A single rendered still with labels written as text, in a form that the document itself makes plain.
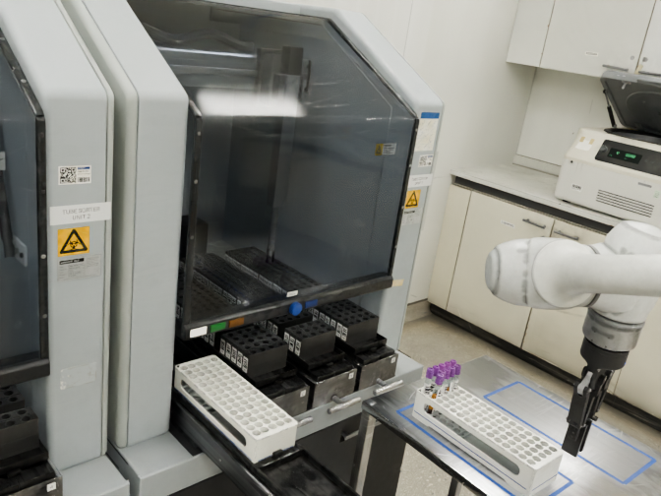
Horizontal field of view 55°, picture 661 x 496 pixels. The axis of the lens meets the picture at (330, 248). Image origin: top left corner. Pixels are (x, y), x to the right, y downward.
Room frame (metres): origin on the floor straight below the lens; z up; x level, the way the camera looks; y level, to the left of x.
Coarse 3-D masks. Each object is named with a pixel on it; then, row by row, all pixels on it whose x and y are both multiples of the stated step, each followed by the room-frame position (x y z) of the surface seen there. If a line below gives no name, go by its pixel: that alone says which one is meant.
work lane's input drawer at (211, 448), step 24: (192, 408) 1.11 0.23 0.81; (192, 432) 1.08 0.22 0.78; (216, 432) 1.04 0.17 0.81; (216, 456) 1.02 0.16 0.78; (240, 456) 0.99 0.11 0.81; (288, 456) 1.00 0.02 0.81; (312, 456) 1.01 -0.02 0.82; (240, 480) 0.96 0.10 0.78; (264, 480) 0.93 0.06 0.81; (288, 480) 0.95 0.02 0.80; (312, 480) 0.96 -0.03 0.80; (336, 480) 0.96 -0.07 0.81
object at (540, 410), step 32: (416, 384) 1.32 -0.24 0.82; (480, 384) 1.36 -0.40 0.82; (512, 384) 1.38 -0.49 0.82; (384, 416) 1.17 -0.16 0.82; (512, 416) 1.24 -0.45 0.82; (544, 416) 1.26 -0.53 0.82; (416, 448) 1.10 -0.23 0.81; (448, 448) 1.09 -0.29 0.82; (608, 448) 1.17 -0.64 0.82; (640, 448) 1.19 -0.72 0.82; (352, 480) 1.21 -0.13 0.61; (480, 480) 1.00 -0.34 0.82; (576, 480) 1.05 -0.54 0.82; (608, 480) 1.06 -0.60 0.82; (640, 480) 1.07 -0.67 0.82
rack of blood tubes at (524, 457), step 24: (456, 408) 1.15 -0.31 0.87; (480, 408) 1.16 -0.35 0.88; (456, 432) 1.13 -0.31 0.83; (480, 432) 1.07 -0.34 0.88; (504, 432) 1.08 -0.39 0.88; (528, 432) 1.10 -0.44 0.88; (480, 456) 1.06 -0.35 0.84; (504, 456) 1.08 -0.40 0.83; (528, 456) 1.01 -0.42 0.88; (552, 456) 1.02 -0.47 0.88; (528, 480) 0.98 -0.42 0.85; (552, 480) 1.03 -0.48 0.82
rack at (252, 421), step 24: (192, 360) 1.21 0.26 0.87; (216, 360) 1.23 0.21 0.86; (192, 384) 1.13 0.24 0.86; (216, 384) 1.13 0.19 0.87; (240, 384) 1.15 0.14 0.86; (216, 408) 1.06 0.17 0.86; (240, 408) 1.06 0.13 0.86; (264, 408) 1.08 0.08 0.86; (240, 432) 1.00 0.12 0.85; (264, 432) 1.00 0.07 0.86; (288, 432) 1.02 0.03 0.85; (264, 456) 0.98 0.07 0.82
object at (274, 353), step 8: (272, 344) 1.30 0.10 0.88; (280, 344) 1.32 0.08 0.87; (248, 352) 1.25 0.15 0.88; (256, 352) 1.26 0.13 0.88; (264, 352) 1.26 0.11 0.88; (272, 352) 1.28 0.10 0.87; (280, 352) 1.30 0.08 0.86; (248, 360) 1.24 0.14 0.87; (256, 360) 1.25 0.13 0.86; (264, 360) 1.27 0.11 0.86; (272, 360) 1.28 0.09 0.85; (280, 360) 1.30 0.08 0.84; (248, 368) 1.24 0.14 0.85; (256, 368) 1.25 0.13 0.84; (264, 368) 1.27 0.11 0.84; (272, 368) 1.29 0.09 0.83; (256, 376) 1.25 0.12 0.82
